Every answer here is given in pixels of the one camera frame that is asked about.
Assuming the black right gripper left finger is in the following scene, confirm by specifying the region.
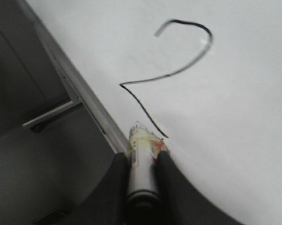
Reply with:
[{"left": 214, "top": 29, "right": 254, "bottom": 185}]
[{"left": 34, "top": 153, "right": 129, "bottom": 225}]

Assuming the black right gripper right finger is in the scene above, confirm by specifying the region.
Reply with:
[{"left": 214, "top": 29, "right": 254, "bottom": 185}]
[{"left": 155, "top": 151, "right": 241, "bottom": 225}]

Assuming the white black whiteboard marker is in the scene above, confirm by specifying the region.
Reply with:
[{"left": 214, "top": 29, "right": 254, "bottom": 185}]
[{"left": 126, "top": 121, "right": 160, "bottom": 211}]

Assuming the red magnet taped to marker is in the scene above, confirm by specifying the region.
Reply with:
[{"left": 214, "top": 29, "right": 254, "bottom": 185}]
[{"left": 148, "top": 133, "right": 170, "bottom": 164}]

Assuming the white whiteboard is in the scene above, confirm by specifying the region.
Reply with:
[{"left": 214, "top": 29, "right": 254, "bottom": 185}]
[{"left": 28, "top": 0, "right": 282, "bottom": 225}]

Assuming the grey aluminium marker tray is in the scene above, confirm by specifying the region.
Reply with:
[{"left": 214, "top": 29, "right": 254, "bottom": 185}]
[{"left": 17, "top": 0, "right": 128, "bottom": 153}]

